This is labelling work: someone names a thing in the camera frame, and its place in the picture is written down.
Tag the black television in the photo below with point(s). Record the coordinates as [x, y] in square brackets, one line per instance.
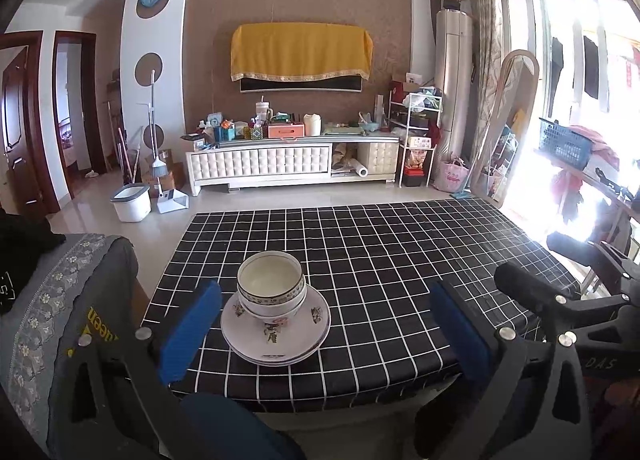
[300, 85]

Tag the cardboard box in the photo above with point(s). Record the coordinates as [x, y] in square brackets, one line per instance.
[172, 167]

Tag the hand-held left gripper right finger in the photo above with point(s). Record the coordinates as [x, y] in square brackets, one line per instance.
[460, 335]

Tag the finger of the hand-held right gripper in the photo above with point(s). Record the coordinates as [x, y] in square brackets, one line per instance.
[580, 247]
[527, 285]

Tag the black checkered tablecloth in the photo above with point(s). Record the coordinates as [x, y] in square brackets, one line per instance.
[375, 250]

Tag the plain white bowl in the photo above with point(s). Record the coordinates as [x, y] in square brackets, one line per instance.
[300, 301]

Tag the pink bag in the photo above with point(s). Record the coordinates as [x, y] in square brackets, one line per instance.
[450, 175]

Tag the hanging dark garment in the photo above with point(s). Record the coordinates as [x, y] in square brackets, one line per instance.
[591, 67]
[556, 70]

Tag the blue plastic basket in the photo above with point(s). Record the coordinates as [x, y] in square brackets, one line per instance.
[565, 142]

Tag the wooden standing mirror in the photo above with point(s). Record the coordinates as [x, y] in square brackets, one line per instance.
[507, 100]

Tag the dark wooden door frame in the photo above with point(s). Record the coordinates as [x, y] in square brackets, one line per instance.
[95, 105]

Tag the white cup with straw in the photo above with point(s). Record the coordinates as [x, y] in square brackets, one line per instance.
[263, 110]

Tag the white dustpan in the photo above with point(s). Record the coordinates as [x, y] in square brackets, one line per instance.
[172, 201]

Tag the white tufted TV cabinet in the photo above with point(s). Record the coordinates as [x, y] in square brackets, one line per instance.
[260, 162]

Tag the bear print white plate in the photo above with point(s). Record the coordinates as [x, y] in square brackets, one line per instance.
[310, 330]

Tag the black cloth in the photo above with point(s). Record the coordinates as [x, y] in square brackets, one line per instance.
[25, 250]

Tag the dark wooden door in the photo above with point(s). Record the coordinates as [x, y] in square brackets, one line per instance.
[17, 115]

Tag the blue patterned bowl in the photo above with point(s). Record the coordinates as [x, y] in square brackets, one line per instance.
[271, 275]

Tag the white mop bucket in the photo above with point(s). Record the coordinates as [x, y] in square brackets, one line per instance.
[131, 204]

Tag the round brown wall panel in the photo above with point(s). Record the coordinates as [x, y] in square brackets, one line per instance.
[166, 7]
[159, 135]
[145, 67]

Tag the red garment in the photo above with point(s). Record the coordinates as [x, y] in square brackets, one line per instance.
[567, 195]

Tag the white paper roll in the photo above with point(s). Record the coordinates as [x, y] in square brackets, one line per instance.
[356, 170]

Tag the yellow cloth cover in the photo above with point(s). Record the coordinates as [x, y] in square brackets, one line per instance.
[300, 52]

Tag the white plastic jug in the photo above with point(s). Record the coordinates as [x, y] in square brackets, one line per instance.
[312, 125]

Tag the standing air conditioner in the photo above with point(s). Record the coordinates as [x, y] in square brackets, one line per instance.
[454, 90]

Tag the pink clothes pile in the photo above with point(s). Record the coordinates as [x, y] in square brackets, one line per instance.
[602, 147]

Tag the pink storage box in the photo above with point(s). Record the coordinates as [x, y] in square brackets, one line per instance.
[286, 130]

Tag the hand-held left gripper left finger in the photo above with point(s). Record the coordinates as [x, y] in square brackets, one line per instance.
[192, 332]

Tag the patterned beige curtain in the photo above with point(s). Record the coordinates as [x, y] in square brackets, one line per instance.
[484, 40]

